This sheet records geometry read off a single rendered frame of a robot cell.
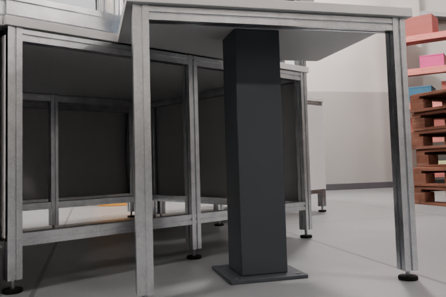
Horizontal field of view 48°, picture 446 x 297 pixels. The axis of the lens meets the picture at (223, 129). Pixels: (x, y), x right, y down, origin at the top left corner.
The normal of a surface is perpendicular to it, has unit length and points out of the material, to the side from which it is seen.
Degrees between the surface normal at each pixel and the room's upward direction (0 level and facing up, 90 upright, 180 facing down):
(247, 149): 90
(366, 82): 90
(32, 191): 90
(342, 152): 90
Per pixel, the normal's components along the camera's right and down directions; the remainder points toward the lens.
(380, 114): 0.26, -0.07
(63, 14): 0.67, -0.07
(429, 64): -0.51, -0.04
